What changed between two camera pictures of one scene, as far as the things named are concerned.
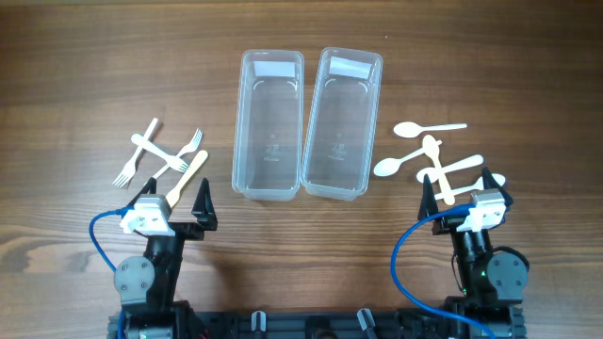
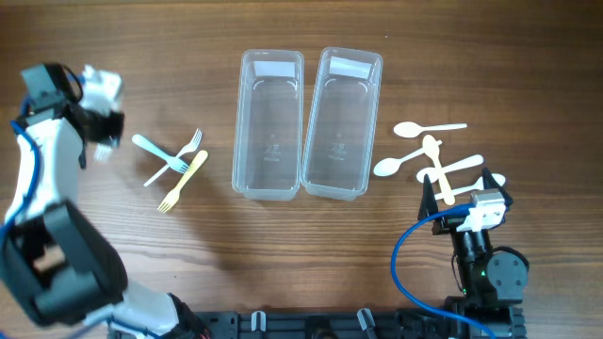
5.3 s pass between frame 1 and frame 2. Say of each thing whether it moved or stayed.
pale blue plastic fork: stayed
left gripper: moved
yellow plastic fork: stayed
